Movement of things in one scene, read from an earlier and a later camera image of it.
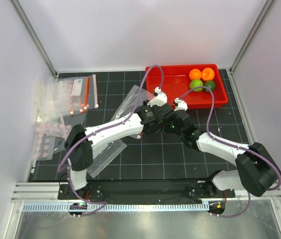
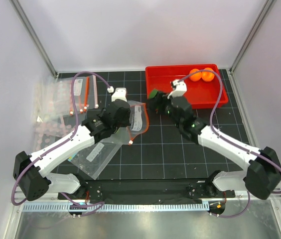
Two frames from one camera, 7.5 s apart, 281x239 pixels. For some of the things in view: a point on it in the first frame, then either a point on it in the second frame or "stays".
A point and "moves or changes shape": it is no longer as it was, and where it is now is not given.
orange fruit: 195,74 stays
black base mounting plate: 143,190 stays
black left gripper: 145,103 → 126,122
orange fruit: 208,74 stays
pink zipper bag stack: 57,97 stays
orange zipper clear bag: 130,106 moves or changes shape
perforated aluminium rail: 115,206 stays
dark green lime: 210,84 → 153,93
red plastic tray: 200,85 stays
